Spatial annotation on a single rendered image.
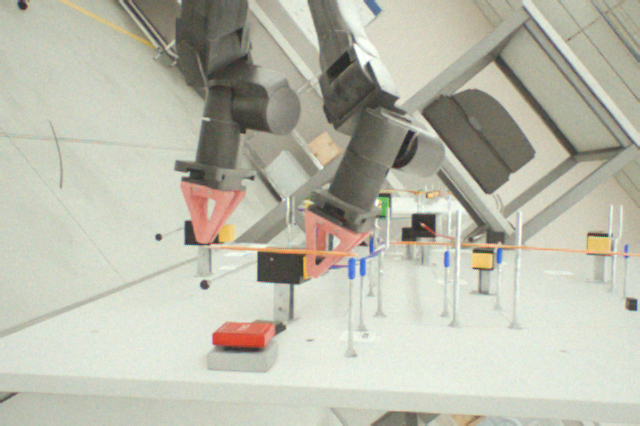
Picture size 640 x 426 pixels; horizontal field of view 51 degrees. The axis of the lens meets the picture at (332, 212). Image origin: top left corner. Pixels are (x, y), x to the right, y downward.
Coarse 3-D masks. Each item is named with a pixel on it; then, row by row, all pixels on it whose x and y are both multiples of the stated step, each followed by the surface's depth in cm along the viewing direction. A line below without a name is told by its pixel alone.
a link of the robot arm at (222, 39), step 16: (192, 0) 73; (208, 0) 72; (224, 0) 72; (240, 0) 74; (192, 16) 74; (208, 16) 73; (224, 16) 74; (240, 16) 76; (176, 32) 78; (192, 32) 76; (208, 32) 74; (224, 32) 75; (240, 32) 78; (176, 48) 79; (208, 48) 75; (224, 48) 78; (240, 48) 80; (208, 64) 77; (224, 64) 80
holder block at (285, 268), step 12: (264, 252) 81; (276, 252) 80; (264, 264) 81; (276, 264) 80; (288, 264) 80; (300, 264) 80; (264, 276) 81; (276, 276) 80; (288, 276) 80; (300, 276) 80
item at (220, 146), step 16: (208, 128) 82; (224, 128) 81; (240, 128) 84; (208, 144) 82; (224, 144) 82; (240, 144) 83; (176, 160) 81; (192, 160) 84; (208, 160) 82; (224, 160) 82; (240, 160) 84; (208, 176) 79
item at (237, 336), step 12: (228, 324) 65; (240, 324) 65; (252, 324) 65; (264, 324) 65; (216, 336) 62; (228, 336) 61; (240, 336) 61; (252, 336) 61; (264, 336) 61; (228, 348) 63; (240, 348) 62; (252, 348) 62
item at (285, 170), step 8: (288, 152) 808; (280, 160) 785; (288, 160) 783; (296, 160) 820; (272, 168) 788; (280, 168) 787; (288, 168) 785; (296, 168) 783; (272, 176) 789; (280, 176) 788; (288, 176) 786; (296, 176) 785; (304, 176) 782; (280, 184) 789; (288, 184) 787; (296, 184) 786; (288, 192) 789
